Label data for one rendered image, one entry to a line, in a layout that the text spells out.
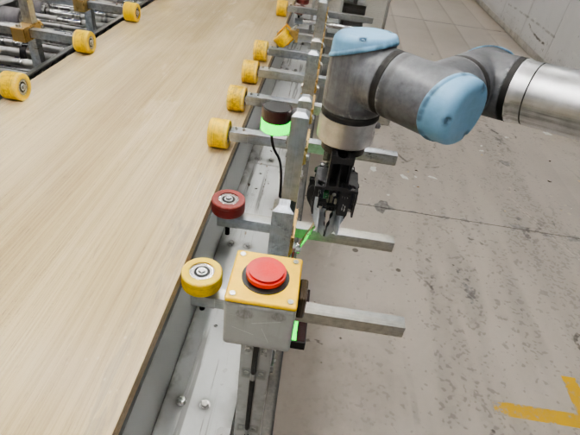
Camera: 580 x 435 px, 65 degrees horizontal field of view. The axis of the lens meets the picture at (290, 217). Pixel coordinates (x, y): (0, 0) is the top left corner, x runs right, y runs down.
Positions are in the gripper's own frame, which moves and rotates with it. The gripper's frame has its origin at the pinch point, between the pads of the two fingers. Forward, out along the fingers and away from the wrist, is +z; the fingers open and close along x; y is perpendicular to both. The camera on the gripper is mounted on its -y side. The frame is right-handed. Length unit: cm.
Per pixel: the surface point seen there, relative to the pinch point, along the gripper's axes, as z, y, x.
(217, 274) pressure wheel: 10.3, 6.2, -19.1
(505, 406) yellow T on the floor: 101, -36, 85
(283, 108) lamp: -16.4, -14.5, -11.4
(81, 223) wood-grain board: 11, -3, -50
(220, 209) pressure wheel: 11.0, -15.2, -23.5
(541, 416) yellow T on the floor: 101, -34, 99
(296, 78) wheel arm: 6, -92, -13
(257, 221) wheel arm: 15.0, -17.7, -14.8
